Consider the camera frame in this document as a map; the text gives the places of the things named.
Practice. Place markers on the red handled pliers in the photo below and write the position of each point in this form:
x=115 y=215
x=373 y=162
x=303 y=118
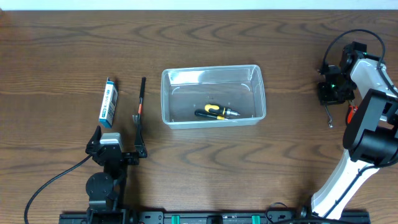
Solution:
x=352 y=108

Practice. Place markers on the black mounting rail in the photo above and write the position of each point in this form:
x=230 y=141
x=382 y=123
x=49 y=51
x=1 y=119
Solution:
x=272 y=216

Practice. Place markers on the slim black yellow screwdriver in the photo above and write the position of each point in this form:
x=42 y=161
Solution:
x=205 y=114

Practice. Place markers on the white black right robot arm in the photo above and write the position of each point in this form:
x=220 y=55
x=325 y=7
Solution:
x=370 y=138

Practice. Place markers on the small black red hammer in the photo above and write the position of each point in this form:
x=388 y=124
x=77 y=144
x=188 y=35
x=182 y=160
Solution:
x=141 y=100

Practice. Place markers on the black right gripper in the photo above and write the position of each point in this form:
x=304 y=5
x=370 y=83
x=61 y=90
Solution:
x=324 y=98

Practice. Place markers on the clear plastic container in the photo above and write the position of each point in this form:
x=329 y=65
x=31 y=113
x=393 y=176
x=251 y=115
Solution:
x=237 y=87

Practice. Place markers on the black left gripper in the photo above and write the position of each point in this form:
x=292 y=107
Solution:
x=140 y=150

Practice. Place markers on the silver combination wrench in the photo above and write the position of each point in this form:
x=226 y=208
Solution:
x=330 y=118

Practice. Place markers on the blue white screwdriver box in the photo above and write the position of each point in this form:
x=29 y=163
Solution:
x=108 y=106

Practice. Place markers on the stubby yellow black screwdriver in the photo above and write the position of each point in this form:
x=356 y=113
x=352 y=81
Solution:
x=220 y=110

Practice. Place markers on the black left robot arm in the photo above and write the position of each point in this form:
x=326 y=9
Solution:
x=106 y=189

